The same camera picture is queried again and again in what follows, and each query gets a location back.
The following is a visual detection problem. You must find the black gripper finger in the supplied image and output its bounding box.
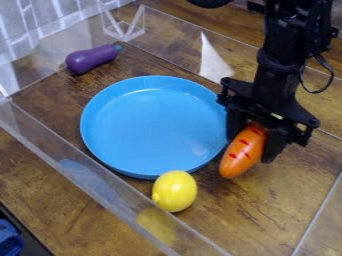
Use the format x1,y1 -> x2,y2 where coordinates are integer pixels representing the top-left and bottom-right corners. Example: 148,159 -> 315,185
260,127 -> 291,163
226,109 -> 247,141

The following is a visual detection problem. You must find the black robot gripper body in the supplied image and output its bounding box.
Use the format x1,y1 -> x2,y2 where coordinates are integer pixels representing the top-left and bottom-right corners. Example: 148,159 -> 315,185
218,50 -> 320,146

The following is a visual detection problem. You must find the orange toy carrot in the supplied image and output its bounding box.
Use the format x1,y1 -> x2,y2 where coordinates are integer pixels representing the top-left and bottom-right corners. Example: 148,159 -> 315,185
219,122 -> 272,179

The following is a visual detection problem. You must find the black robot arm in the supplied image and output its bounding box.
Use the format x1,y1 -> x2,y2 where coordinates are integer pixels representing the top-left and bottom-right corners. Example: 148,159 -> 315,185
218,0 -> 336,163

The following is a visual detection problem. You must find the blue round plate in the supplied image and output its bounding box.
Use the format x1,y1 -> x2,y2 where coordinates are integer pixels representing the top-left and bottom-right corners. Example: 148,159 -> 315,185
80,75 -> 227,179

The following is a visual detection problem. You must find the yellow toy lemon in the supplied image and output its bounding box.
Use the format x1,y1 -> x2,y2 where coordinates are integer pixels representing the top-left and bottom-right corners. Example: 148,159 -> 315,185
151,170 -> 198,212

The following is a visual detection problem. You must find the purple toy eggplant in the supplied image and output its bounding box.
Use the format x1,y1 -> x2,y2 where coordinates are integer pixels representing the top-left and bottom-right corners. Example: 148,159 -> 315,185
65,44 -> 123,75

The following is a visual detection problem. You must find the blue object at corner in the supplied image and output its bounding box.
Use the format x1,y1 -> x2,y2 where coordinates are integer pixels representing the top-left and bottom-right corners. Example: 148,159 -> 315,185
0,219 -> 24,256

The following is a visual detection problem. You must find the clear acrylic enclosure wall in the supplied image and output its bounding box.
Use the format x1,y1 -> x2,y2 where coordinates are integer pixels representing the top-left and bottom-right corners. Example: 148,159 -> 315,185
0,0 -> 342,256

